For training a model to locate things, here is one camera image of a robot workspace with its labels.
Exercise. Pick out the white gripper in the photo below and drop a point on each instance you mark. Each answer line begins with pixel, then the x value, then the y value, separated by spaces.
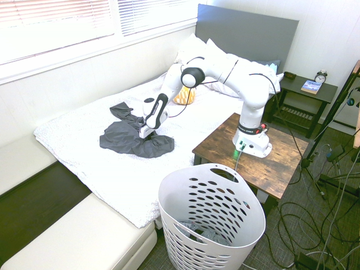
pixel 146 132

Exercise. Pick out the dark gray t-shirt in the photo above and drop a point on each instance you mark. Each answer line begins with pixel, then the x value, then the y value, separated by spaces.
pixel 121 137

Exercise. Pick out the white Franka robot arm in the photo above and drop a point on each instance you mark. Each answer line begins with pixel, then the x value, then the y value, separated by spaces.
pixel 250 92

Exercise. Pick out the white perforated laundry basket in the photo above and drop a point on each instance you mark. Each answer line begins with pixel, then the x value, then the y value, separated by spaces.
pixel 180 197

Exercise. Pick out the gray clothes in basket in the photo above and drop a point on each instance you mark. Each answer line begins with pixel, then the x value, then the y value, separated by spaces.
pixel 208 234

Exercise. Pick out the yellow white patterned pillow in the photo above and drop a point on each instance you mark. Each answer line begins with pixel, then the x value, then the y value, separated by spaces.
pixel 182 97

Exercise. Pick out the bed with white cover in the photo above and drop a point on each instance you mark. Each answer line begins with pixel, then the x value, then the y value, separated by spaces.
pixel 92 168

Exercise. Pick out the white bed pillow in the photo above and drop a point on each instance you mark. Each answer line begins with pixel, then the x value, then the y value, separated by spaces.
pixel 191 47
pixel 222 87

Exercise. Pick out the narrow white window blind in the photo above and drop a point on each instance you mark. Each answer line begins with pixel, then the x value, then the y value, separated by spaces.
pixel 157 14

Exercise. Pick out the white bench cushion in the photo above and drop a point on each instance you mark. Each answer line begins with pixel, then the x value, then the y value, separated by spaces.
pixel 70 239
pixel 22 163

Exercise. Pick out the wide white window blind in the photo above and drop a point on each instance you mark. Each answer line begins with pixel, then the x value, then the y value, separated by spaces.
pixel 56 25

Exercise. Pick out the rustic wooden side table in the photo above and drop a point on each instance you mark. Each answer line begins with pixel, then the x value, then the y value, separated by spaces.
pixel 281 168

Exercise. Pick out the gray bed headboard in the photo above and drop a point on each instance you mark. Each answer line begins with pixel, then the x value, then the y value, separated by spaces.
pixel 247 33

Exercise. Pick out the teal pillow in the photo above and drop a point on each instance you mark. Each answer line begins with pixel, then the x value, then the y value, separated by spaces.
pixel 271 65

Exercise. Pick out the small dark box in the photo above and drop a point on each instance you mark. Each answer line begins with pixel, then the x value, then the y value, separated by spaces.
pixel 289 75

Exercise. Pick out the blue cover book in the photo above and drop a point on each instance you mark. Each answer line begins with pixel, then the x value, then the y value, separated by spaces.
pixel 311 87

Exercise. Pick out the black light stand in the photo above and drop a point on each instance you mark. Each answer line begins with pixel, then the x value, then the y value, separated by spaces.
pixel 326 126

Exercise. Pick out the black nightstand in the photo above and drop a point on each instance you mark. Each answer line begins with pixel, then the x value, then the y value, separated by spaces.
pixel 323 91

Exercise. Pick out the black twin-bell alarm clock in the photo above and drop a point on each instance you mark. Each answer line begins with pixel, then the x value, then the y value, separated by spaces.
pixel 321 77

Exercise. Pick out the black power adapter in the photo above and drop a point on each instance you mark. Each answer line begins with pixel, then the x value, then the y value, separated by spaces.
pixel 335 153

